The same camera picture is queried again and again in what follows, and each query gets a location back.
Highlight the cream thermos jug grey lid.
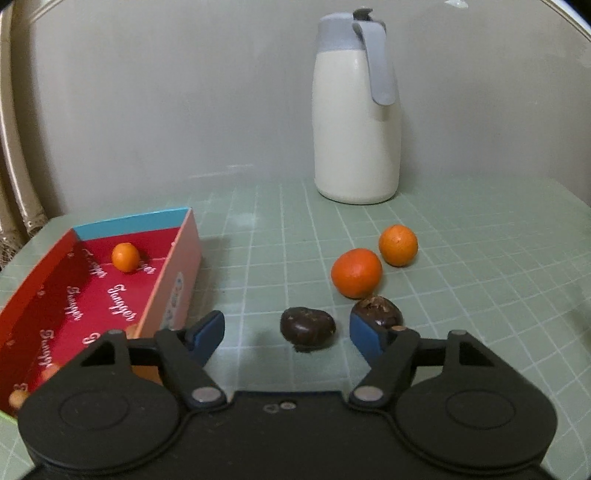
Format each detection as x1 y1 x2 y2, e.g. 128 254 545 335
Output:
311 7 402 205

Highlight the orange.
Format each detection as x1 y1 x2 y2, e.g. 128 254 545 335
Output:
125 324 162 385
111 242 141 273
379 224 419 267

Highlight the colourful cardboard box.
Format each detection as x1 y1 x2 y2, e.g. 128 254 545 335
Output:
1 208 201 420

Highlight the dark chestnut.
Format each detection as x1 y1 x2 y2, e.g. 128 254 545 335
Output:
280 307 337 353
352 295 404 329

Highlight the carrot piece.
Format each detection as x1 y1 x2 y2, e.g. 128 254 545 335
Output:
40 363 61 383

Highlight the large orange tangerine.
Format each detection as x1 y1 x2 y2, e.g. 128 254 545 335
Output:
331 248 383 299

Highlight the beige curtain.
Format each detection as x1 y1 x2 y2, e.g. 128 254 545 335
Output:
1 1 48 268

